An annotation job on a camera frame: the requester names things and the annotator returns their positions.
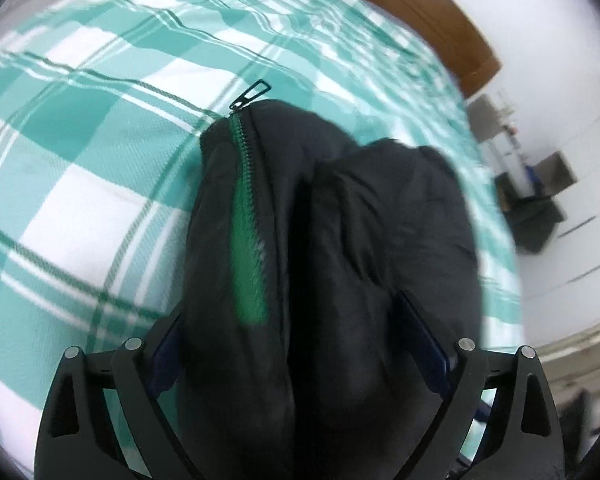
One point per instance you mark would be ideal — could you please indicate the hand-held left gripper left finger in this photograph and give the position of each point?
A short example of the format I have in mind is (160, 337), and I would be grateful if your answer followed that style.
(165, 360)

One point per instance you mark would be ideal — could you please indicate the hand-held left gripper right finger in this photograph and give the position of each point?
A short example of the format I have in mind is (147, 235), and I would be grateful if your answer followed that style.
(427, 350)

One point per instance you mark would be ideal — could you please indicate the black puffer jacket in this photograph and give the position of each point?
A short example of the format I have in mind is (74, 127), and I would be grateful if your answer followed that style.
(355, 235)

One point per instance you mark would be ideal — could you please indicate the dark coat on chair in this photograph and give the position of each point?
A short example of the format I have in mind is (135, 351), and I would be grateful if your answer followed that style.
(532, 222)

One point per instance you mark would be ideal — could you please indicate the green plaid bed sheet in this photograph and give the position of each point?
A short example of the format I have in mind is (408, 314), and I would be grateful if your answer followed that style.
(80, 185)

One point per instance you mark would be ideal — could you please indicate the blue desk item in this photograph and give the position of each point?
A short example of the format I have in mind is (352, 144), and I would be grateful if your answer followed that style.
(531, 174)

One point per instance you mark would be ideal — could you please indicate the white desk with drawers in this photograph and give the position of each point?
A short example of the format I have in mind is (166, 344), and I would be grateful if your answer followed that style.
(505, 160)

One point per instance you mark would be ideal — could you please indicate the grey side panel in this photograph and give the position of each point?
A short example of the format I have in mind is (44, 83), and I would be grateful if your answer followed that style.
(485, 117)

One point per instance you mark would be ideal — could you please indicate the white wardrobe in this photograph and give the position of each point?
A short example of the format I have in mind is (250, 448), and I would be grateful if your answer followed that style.
(590, 160)

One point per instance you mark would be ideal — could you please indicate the wooden headboard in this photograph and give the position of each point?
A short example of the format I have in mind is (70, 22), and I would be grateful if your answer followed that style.
(430, 15)

